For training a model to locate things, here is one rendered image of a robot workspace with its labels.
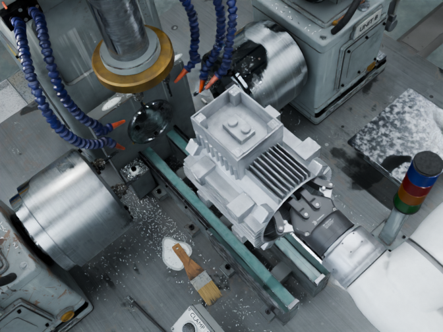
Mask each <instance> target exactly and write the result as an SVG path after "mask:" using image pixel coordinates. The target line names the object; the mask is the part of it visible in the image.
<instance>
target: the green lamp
mask: <svg viewBox="0 0 443 332"><path fill-rule="evenodd" d="M394 203H395V205H396V207H397V208H398V209H399V210H400V211H402V212H404V213H414V212H416V211H417V210H418V209H419V208H420V206H421V205H422V203H421V204H419V205H417V206H410V205H407V204H405V203H404V202H402V201H401V200H400V198H399V196H398V191H397V193H396V195H395V197H394Z"/></svg>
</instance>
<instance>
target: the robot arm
mask: <svg viewBox="0 0 443 332"><path fill-rule="evenodd" d="M305 184H307V185H309V186H310V187H311V188H313V189H315V190H317V191H319V193H320V194H321V195H322V196H321V195H317V194H310V193H309V192H308V191H307V190H306V189H305V188H303V187H302V186H300V187H299V188H298V189H297V190H296V191H294V193H293V195H294V196H295V197H296V199H297V200H298V201H296V200H295V199H294V198H292V197H291V196H290V197H288V199H286V201H285V202H284V203H283V205H284V206H285V208H286V210H287V211H288V212H289V215H290V220H291V225H289V223H288V222H287V221H286V220H283V218H282V216H281V214H280V212H279V210H277V211H276V212H275V214H274V215H273V216H272V218H271V219H272V221H273V222H274V225H275V229H276V234H277V235H278V236H282V235H283V234H285V233H294V234H295V235H297V236H299V237H301V238H303V239H304V240H305V242H306V243H307V244H308V245H309V246H310V247H311V248H312V249H313V250H314V251H315V252H316V253H317V254H318V255H319V256H320V257H322V256H323V255H325V258H324V259H323V260H322V265H323V266H324V267H325V268H326V269H327V270H328V271H329V272H330V273H331V274H332V276H333V277H334V278H335V279H336V280H337V281H338V282H339V283H340V285H341V286H343V287H344V288H346V291H347V292H348V293H349V294H350V295H351V297H352V299H353V300H354V302H355V304H356V306H357V307H358V309H359V310H360V311H361V312H362V314H363V315H364V316H365V317H366V318H367V319H368V320H369V321H370V322H371V323H372V324H373V325H374V326H375V327H376V328H377V330H379V331H380V332H443V202H442V203H441V204H440V205H439V206H438V207H436V208H435V209H434V210H433V211H432V212H431V213H430V214H429V215H428V216H427V217H426V218H425V219H424V220H423V221H422V222H421V224H420V225H419V226H418V227H417V229H416V230H415V232H414V233H413V234H412V235H411V236H410V237H409V238H408V239H407V240H406V241H405V242H404V243H402V244H401V245H400V246H398V247H397V248H396V249H394V250H392V251H391V252H389V251H388V250H386V249H385V247H384V245H383V244H381V243H379V241H377V240H376V239H375V238H374V237H373V236H372V235H371V234H370V233H369V232H368V231H367V230H366V229H365V228H364V227H363V226H358V227H356V228H355V229H353V228H352V227H353V226H354V224H353V223H352V222H351V221H350V220H349V219H348V218H347V217H346V216H345V215H344V214H343V213H342V212H341V211H340V210H339V209H338V208H337V207H336V206H335V205H334V202H333V200H332V199H331V198H330V197H331V193H332V190H333V188H334V183H333V182H330V181H327V180H322V179H320V178H318V177H315V178H313V179H311V180H309V181H308V182H306V183H305ZM351 282H352V283H351ZM350 283H351V284H350ZM349 284H350V285H349ZM348 285H349V286H348ZM347 286H348V287H347Z"/></svg>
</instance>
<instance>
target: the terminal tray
mask: <svg viewBox="0 0 443 332"><path fill-rule="evenodd" d="M232 90H236V91H237V92H236V93H234V94H233V93H232V92H231V91H232ZM199 115H202V118H201V119H198V116H199ZM191 122H192V126H193V128H194V131H195V134H196V138H197V141H198V142H201V144H202V147H203V149H205V148H206V151H207V153H211V156H212V157H216V161H217V162H219V161H220V164H221V166H222V167H223V166H225V170H226V171H228V170H229V172H230V175H235V180H238V179H239V180H242V179H243V177H244V176H245V175H246V174H245V169H247V170H248V171H249V165H251V166H252V167H253V161H255V162H256V163H257V157H259V158H260V159H261V154H263V155H264V156H265V151H267V152H268V153H269V148H271V149H273V145H275V147H277V143H278V144H279V145H281V146H283V123H281V122H280V121H279V120H277V119H276V118H275V117H274V116H273V115H272V114H271V113H269V112H268V111H267V110H265V108H263V107H262V106H261V105H260V104H258V103H257V102H256V101H255V100H253V98H251V97H250V96H249V95H247V94H246V93H245V92H244V91H242V89H240V88H239V87H238V86H236V85H235V84H234V85H232V87H230V88H229V89H227V90H226V91H225V92H224V93H222V94H221V95H219V96H218V97H217V98H216V99H214V100H213V101H211V102H210V103H209V104H208V105H206V106H205V107H203V108H202V109H201V110H199V111H198V112H197V113H195V114H194V115H193V116H191ZM271 122H275V123H276V125H275V126H271V125H270V123H271ZM236 150H240V151H241V153H240V154H236V153H235V151H236Z"/></svg>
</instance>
